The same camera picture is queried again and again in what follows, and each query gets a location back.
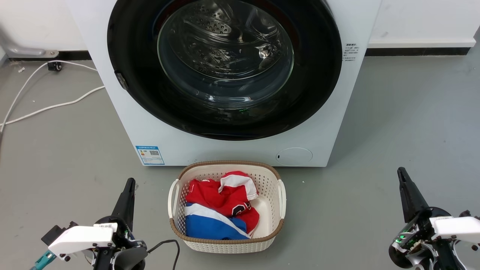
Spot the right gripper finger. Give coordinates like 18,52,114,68
402,167,430,217
397,167,419,223

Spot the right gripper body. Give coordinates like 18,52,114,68
388,207,453,269

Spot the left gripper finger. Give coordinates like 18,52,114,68
111,178,132,221
124,178,136,230

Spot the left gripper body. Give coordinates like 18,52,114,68
96,216,147,251

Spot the black round glass washer door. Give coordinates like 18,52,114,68
107,0,343,141

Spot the white front-load washing machine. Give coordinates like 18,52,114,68
66,0,382,167

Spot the blue energy label sticker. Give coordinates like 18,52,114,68
135,145,165,166

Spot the red and white garment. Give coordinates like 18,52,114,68
186,171,260,235

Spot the blue and white garment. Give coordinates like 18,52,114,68
184,203,251,240

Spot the round white filter cover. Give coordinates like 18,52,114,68
276,147,313,166

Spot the cream plastic laundry basket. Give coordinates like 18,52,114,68
168,160,287,254

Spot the small black text sticker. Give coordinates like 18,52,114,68
342,42,360,62

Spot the stainless steel washer drum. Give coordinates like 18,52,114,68
157,0,295,81

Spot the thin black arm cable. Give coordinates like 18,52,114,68
147,240,181,270

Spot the white floor cable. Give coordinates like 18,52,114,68
0,60,99,134
0,85,106,126

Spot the grey metal floor bracket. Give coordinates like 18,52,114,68
0,28,60,59

